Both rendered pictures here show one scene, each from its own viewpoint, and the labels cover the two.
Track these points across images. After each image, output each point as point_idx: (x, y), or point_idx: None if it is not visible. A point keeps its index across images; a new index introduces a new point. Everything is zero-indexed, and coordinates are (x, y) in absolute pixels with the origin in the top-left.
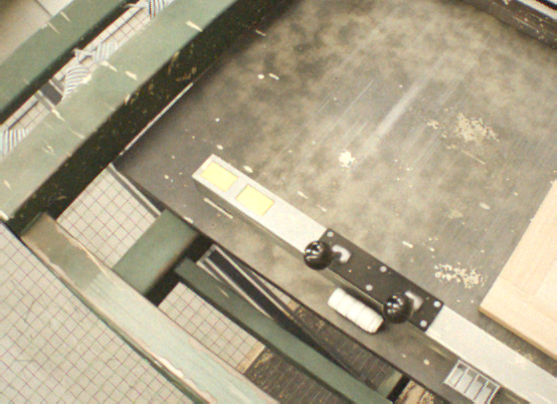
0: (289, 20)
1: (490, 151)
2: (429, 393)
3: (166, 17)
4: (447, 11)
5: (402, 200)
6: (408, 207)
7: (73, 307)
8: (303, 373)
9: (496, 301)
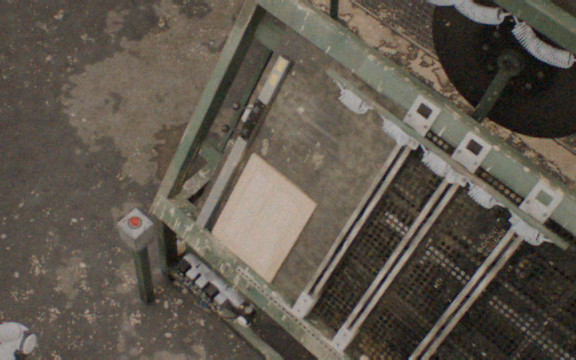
0: (366, 85)
1: (309, 165)
2: (492, 124)
3: (332, 36)
4: (378, 160)
5: (287, 129)
6: (285, 131)
7: None
8: None
9: (254, 159)
